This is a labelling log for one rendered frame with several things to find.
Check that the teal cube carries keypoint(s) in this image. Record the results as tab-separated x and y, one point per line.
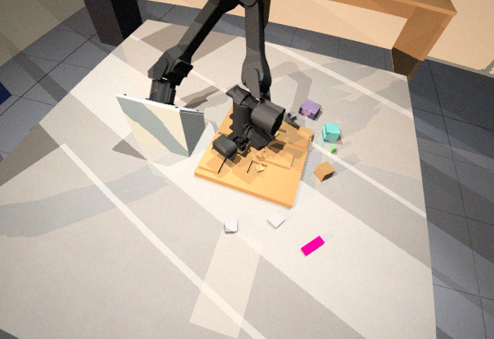
330	132

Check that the magenta rectangular block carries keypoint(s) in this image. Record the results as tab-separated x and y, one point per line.
312	246

